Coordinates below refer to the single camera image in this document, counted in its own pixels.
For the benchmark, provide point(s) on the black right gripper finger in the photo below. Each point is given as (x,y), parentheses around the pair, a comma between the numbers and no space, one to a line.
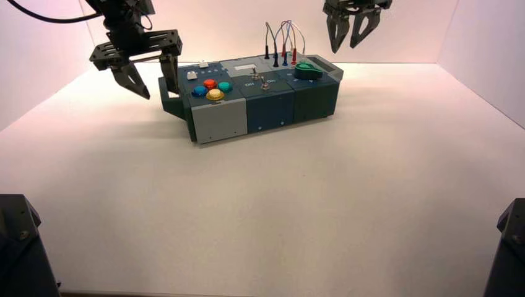
(337,35)
(371,22)

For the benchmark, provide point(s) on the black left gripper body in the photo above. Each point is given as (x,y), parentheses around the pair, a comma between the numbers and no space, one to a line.
(123,41)

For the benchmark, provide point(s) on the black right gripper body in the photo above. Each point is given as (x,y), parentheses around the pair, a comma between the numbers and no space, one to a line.
(357,5)

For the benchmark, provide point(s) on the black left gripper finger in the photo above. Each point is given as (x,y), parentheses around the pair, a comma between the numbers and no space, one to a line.
(131,80)
(170,74)

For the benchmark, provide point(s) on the blue grey control box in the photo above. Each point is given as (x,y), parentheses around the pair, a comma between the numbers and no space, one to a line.
(266,110)

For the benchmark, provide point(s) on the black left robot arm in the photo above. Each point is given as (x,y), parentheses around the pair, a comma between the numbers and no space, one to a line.
(119,8)

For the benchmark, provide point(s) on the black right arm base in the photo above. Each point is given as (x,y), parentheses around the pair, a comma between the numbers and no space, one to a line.
(508,254)

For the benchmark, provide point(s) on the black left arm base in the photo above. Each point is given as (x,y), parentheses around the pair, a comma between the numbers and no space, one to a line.
(20,254)

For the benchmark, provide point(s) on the white slider knob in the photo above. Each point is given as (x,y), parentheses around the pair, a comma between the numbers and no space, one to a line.
(192,75)
(203,64)

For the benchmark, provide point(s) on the blue push button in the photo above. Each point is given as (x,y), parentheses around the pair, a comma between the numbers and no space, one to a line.
(199,91)

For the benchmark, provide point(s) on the red push button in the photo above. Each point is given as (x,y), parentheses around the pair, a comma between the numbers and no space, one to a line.
(210,84)

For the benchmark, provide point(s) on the green rotary knob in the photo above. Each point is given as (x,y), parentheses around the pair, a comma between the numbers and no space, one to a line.
(307,71)

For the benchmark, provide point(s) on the yellow push button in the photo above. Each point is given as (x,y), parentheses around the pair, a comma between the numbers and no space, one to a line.
(215,95)

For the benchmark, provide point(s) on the teal push button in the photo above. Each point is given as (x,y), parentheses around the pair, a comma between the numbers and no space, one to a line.
(225,86)

